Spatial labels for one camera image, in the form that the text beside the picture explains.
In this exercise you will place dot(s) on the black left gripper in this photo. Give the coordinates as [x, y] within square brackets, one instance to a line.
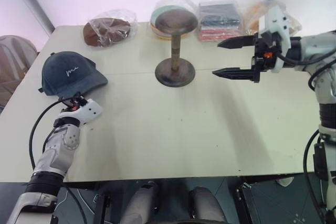
[76, 102]

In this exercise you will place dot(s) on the grey metal frame post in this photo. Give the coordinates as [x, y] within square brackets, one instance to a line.
[34, 1]

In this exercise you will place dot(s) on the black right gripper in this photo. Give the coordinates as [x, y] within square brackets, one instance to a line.
[262, 62]

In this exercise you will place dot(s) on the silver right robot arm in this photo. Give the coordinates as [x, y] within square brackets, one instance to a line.
[313, 47]

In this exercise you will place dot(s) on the dark blue baseball cap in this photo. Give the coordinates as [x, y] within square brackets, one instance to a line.
[74, 79]

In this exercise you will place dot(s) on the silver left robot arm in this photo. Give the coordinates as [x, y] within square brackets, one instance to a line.
[56, 150]

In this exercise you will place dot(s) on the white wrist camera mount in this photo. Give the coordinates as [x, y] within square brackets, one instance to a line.
[86, 110]
[278, 28]

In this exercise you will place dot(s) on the grey rounded shape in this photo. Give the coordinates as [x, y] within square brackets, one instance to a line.
[207, 204]
[140, 203]

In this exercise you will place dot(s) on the folded cloths in plastic bag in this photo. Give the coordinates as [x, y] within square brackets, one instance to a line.
[219, 22]

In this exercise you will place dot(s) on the black table frame leg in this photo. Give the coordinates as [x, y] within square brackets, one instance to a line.
[102, 205]
[242, 200]

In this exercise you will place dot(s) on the brown cap in plastic bag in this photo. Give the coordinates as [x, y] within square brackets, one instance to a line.
[105, 32]

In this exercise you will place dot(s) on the bronze metal hat stand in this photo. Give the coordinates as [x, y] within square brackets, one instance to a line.
[175, 73]

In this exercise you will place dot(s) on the orange item in plastic bag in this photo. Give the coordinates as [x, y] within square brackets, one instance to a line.
[258, 14]

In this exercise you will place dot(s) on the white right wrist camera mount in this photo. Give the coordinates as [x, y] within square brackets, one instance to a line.
[278, 28]

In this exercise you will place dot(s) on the colourful hats in plastic bag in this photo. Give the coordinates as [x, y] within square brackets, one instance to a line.
[160, 31]

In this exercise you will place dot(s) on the beige padded chair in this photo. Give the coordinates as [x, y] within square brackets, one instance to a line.
[13, 61]

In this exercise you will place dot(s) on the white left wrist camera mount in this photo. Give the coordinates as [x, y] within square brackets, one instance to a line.
[86, 110]

